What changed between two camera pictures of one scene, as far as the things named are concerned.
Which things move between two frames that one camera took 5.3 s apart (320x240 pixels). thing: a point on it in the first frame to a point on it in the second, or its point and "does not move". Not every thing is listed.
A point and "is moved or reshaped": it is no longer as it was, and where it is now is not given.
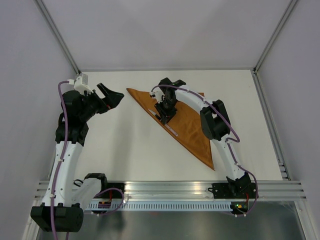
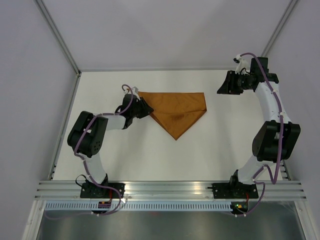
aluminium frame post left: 56,34 does not move
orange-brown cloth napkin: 187,125 is moved or reshaped
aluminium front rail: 192,190 does not move
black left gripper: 114,98 to 145,107
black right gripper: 165,116 to 228,86
